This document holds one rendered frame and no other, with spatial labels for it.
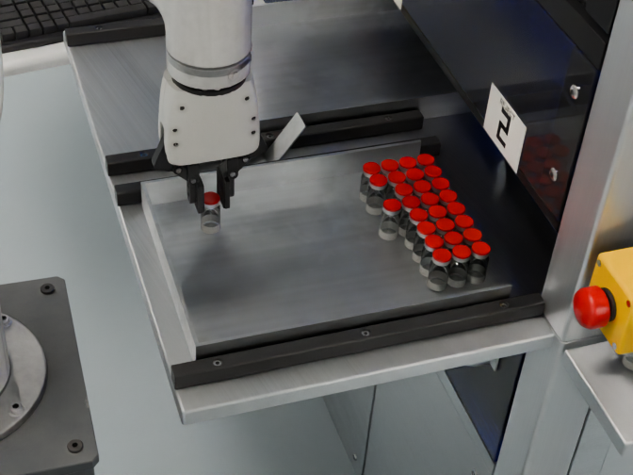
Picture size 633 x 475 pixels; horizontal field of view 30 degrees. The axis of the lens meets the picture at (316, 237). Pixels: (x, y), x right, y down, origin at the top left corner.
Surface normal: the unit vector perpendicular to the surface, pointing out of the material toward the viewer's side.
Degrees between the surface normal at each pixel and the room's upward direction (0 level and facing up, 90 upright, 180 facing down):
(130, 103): 0
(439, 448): 90
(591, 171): 90
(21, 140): 0
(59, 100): 0
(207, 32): 90
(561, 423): 90
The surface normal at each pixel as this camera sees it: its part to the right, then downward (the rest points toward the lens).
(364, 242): 0.06, -0.74
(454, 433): -0.95, 0.17
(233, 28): 0.60, 0.56
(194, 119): 0.25, 0.66
